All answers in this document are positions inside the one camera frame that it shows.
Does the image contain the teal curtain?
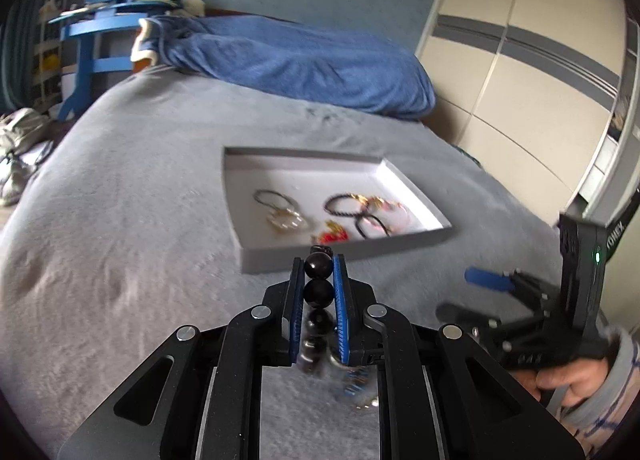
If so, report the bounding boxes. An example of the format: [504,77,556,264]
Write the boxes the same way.
[0,0,46,113]

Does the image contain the grey cardboard box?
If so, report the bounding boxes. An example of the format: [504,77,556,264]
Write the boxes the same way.
[221,146,453,275]

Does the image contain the pink cord bracelet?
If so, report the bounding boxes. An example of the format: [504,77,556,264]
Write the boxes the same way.
[367,196,410,221]

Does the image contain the grey cloth bag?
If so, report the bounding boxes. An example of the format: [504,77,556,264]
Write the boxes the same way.
[0,107,56,205]

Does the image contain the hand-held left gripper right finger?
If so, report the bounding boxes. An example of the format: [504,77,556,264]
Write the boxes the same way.
[332,252,586,460]

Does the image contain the white pearl bracelet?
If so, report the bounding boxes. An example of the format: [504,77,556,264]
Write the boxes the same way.
[266,207,309,231]

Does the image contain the white orange-trimmed cloth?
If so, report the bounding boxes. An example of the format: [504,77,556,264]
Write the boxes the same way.
[131,17,163,71]

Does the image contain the beige wardrobe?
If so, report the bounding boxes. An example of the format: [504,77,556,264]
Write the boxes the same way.
[417,0,633,201]

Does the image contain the white shelf rack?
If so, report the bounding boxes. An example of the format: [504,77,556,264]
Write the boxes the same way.
[30,0,71,113]

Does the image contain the blue desk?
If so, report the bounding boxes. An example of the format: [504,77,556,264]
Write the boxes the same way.
[47,0,193,121]

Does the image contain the large black bead bracelet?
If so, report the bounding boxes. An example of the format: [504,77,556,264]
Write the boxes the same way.
[295,245,337,376]

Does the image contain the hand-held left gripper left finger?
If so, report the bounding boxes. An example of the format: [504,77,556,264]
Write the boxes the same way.
[57,252,306,460]

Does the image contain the dark blue bead bracelet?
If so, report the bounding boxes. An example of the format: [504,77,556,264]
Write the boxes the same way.
[327,350,373,398]

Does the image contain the person's right forearm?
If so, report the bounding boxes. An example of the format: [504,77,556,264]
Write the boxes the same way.
[560,327,640,441]

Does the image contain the white door frame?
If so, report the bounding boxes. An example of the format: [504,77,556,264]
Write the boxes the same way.
[580,50,640,225]

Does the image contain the thin silver bangle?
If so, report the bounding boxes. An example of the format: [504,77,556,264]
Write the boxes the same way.
[254,189,297,213]

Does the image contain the blue blanket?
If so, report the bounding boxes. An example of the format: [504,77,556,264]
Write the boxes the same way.
[155,14,437,121]

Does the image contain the person's right hand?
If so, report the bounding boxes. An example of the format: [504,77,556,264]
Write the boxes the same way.
[515,357,613,408]

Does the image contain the black hair tie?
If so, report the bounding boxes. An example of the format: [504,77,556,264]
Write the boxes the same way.
[355,214,392,239]

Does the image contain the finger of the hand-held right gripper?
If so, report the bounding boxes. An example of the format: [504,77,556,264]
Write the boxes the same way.
[436,302,551,346]
[465,266,562,313]

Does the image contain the red bead bracelet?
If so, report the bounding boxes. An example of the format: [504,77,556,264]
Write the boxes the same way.
[314,220,353,243]

